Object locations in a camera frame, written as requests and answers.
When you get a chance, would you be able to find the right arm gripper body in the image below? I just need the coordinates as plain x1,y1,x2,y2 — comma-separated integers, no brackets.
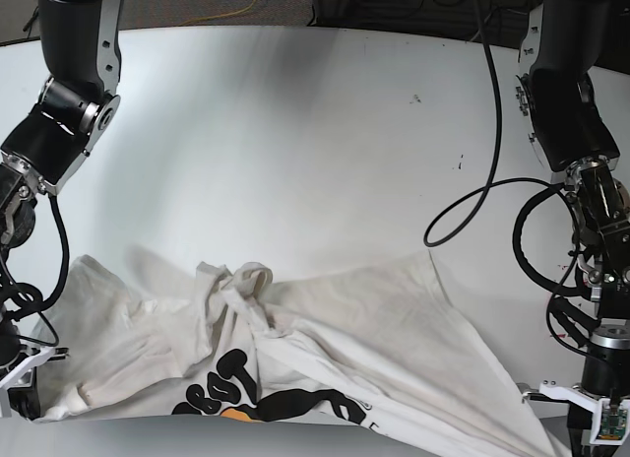
1,165,69,421

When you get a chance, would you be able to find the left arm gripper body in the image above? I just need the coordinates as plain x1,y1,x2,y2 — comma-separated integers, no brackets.
521,158,629,447

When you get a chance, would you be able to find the white printed t-shirt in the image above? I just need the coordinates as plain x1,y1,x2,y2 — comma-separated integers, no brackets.
34,247,568,456

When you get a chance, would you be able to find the black silver robot arm right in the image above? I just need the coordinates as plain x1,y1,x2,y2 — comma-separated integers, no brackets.
1,0,124,421

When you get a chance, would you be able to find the black silver robot arm left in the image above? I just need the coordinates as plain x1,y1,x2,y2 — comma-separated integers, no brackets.
513,0,629,456

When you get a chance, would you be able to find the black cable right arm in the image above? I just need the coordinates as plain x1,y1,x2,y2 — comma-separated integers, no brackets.
0,194,70,350

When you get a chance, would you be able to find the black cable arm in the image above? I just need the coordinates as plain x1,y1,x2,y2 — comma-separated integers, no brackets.
0,194,70,350
423,0,599,353

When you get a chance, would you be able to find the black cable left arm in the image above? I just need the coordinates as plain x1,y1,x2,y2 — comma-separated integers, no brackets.
423,0,599,353

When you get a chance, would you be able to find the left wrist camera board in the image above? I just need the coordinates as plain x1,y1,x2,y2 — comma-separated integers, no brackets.
590,398,629,446

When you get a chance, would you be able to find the yellow floor cable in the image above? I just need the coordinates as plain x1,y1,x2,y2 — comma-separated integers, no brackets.
182,0,262,29

